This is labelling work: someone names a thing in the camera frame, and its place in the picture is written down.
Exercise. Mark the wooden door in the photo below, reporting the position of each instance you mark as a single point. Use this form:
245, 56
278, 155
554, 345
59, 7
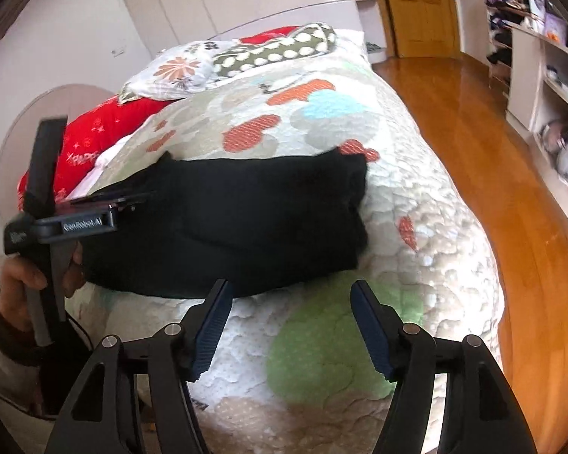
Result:
421, 28

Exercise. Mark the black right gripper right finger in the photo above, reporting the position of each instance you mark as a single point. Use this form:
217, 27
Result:
481, 413

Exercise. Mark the red embroidered pillow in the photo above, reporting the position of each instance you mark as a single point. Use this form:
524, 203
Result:
92, 133

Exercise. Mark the white shelf unit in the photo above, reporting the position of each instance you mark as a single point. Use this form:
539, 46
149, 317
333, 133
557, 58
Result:
529, 40

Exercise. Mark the black pants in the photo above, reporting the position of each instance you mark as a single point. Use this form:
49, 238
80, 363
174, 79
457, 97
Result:
260, 224

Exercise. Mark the olive white dotted pillow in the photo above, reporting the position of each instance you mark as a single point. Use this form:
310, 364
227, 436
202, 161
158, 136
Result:
312, 39

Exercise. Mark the floral white pillow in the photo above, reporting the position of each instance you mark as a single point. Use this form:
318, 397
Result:
176, 73

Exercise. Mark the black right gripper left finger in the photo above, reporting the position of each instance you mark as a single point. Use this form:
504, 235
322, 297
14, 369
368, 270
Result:
101, 413

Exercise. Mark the round white headboard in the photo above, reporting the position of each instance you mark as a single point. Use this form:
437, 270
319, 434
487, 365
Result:
36, 131

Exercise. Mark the beige sleeve left forearm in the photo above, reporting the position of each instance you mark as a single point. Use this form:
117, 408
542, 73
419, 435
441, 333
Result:
35, 381

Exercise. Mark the person left hand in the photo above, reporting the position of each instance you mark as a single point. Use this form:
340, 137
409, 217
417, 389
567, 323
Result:
19, 274

